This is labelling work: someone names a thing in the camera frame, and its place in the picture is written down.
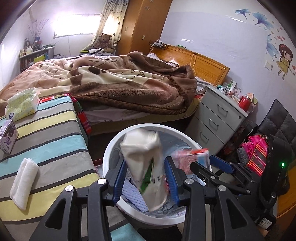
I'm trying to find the white green bag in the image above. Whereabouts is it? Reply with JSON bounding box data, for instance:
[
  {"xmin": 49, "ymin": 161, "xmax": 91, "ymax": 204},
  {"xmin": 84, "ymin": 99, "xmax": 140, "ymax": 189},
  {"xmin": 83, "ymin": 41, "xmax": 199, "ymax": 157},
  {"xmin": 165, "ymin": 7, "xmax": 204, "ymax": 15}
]
[{"xmin": 120, "ymin": 128, "xmax": 168, "ymax": 211}]

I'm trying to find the striped table cloth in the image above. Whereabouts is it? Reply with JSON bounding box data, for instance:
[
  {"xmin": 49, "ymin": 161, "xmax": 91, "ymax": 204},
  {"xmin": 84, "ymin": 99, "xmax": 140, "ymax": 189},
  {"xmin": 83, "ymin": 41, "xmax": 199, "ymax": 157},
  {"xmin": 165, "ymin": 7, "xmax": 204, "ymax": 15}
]
[{"xmin": 0, "ymin": 93, "xmax": 149, "ymax": 241}]

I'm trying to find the pink striped cloth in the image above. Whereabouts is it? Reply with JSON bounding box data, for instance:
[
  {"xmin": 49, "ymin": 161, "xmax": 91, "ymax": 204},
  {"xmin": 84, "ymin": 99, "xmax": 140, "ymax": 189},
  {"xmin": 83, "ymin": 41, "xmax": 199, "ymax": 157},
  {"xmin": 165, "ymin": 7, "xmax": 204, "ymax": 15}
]
[{"xmin": 240, "ymin": 135, "xmax": 268, "ymax": 176}]

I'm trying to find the cluttered side shelf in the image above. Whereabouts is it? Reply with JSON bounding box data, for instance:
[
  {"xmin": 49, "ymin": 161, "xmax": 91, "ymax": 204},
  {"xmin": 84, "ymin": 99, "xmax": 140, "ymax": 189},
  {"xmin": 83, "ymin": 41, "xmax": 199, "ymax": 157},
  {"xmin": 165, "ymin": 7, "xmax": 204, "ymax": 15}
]
[{"xmin": 18, "ymin": 37, "xmax": 55, "ymax": 72}]

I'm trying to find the red pink snack packet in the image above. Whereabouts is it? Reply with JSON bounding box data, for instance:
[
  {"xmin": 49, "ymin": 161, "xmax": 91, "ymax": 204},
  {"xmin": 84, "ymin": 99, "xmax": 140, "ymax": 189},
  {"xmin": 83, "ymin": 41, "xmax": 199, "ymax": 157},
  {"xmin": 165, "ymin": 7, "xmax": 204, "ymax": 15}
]
[{"xmin": 171, "ymin": 149, "xmax": 210, "ymax": 174}]

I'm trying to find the patterned window curtain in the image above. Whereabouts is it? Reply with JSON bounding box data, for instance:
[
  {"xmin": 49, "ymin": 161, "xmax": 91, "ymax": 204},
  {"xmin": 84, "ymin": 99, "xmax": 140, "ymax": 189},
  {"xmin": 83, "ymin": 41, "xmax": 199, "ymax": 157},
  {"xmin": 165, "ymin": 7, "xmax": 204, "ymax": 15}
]
[{"xmin": 92, "ymin": 0, "xmax": 129, "ymax": 47}]

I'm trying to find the white trash bin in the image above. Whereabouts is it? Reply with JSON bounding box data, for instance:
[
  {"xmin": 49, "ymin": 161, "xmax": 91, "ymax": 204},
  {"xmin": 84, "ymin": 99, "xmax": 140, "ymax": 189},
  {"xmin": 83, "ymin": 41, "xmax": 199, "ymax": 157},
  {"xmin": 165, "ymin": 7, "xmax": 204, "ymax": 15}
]
[{"xmin": 102, "ymin": 123, "xmax": 212, "ymax": 227}]

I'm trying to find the white towel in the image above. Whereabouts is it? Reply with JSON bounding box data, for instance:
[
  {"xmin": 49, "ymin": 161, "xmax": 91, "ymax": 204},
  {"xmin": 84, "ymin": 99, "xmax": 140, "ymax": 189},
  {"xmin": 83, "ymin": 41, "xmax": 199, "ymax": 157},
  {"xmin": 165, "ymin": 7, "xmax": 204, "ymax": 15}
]
[{"xmin": 10, "ymin": 158, "xmax": 39, "ymax": 211}]

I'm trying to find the brown cream fleece blanket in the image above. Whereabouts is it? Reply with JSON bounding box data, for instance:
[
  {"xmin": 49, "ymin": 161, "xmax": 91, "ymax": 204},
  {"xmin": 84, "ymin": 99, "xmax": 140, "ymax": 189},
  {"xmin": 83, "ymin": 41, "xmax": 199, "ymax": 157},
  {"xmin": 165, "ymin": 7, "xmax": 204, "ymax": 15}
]
[{"xmin": 1, "ymin": 51, "xmax": 197, "ymax": 115}]

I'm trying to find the brown teddy bear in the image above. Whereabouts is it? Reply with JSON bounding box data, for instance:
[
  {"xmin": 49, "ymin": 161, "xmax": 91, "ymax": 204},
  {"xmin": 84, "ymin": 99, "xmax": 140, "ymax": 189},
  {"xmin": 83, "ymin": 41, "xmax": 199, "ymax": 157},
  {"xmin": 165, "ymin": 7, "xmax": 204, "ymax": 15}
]
[{"xmin": 92, "ymin": 34, "xmax": 114, "ymax": 54}]

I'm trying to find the cartoon girl wall sticker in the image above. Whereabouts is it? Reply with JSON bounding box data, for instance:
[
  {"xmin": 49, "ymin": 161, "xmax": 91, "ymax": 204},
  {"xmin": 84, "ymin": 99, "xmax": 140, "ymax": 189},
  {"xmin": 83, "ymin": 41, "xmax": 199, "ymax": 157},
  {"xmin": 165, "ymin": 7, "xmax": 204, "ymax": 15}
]
[{"xmin": 276, "ymin": 44, "xmax": 295, "ymax": 80}]

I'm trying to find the red jar on cabinet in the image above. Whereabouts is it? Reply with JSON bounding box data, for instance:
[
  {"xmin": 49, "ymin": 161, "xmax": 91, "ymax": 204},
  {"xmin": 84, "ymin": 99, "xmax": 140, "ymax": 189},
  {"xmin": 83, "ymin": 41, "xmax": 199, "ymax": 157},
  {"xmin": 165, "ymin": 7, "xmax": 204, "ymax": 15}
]
[{"xmin": 238, "ymin": 96, "xmax": 251, "ymax": 112}]

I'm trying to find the grey drawer cabinet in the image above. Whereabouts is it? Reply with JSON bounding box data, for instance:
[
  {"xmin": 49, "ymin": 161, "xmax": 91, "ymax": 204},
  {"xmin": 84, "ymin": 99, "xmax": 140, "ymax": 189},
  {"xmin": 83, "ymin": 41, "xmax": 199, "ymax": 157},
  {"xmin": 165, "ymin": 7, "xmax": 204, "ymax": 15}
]
[{"xmin": 185, "ymin": 85, "xmax": 249, "ymax": 155}]

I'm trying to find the wooden bed headboard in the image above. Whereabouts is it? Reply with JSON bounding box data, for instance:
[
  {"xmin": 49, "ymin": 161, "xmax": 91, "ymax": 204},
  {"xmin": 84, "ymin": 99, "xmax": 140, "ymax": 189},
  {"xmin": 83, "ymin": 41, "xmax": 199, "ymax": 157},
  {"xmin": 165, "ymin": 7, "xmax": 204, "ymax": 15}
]
[{"xmin": 152, "ymin": 45, "xmax": 230, "ymax": 86}]

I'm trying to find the black padded chair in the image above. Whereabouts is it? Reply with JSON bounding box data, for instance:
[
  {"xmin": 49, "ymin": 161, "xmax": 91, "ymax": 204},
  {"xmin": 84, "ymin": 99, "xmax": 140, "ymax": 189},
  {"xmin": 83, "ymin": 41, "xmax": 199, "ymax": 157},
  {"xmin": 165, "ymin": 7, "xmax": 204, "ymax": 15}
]
[{"xmin": 243, "ymin": 99, "xmax": 295, "ymax": 164}]

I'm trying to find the wooden wardrobe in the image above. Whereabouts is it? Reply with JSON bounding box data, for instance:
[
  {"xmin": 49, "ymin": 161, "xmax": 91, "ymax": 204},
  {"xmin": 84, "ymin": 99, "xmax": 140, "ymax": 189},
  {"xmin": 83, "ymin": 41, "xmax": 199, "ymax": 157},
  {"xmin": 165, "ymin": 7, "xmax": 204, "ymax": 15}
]
[{"xmin": 116, "ymin": 0, "xmax": 172, "ymax": 55}]

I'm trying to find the purple milk carton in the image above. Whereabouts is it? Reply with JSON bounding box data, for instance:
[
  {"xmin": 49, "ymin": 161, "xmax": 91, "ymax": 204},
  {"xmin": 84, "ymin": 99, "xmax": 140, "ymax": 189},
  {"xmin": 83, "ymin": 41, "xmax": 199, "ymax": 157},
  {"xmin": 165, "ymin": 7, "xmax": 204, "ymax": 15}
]
[{"xmin": 0, "ymin": 120, "xmax": 19, "ymax": 154}]

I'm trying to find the green tissue pack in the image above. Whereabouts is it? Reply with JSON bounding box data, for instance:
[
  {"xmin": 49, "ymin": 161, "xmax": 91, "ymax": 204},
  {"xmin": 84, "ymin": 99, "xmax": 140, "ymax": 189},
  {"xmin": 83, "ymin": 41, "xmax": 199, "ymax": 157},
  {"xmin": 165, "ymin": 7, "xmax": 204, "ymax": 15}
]
[{"xmin": 5, "ymin": 88, "xmax": 40, "ymax": 121}]

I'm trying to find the dried branch vase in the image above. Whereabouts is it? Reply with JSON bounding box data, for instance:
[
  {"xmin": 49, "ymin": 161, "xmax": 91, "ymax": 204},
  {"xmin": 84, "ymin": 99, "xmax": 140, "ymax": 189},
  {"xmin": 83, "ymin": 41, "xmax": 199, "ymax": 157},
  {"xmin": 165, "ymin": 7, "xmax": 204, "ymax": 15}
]
[{"xmin": 28, "ymin": 18, "xmax": 49, "ymax": 44}]

